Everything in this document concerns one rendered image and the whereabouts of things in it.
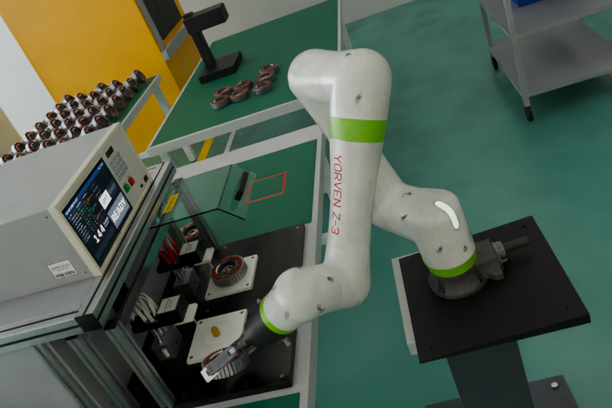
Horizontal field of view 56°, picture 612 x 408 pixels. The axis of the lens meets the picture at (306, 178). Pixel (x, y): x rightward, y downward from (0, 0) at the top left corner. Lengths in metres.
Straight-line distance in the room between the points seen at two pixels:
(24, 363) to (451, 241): 1.03
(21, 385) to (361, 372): 1.30
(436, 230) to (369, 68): 0.42
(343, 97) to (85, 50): 4.25
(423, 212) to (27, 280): 0.95
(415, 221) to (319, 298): 0.33
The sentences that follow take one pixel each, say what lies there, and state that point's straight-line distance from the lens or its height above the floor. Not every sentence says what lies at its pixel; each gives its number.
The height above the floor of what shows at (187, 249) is 0.92.
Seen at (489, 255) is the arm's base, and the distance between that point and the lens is 1.46.
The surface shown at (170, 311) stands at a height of 0.92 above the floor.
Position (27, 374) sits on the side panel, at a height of 0.98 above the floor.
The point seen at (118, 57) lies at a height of 0.87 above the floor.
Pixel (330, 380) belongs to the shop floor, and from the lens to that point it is 2.45.
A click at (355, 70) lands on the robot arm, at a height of 1.39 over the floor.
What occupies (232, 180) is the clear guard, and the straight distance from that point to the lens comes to 1.70.
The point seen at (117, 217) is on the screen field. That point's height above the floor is 1.16.
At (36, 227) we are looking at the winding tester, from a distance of 1.44.
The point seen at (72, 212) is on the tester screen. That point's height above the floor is 1.28.
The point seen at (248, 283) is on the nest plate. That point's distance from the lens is 1.74.
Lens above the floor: 1.77
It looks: 28 degrees down
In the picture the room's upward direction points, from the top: 23 degrees counter-clockwise
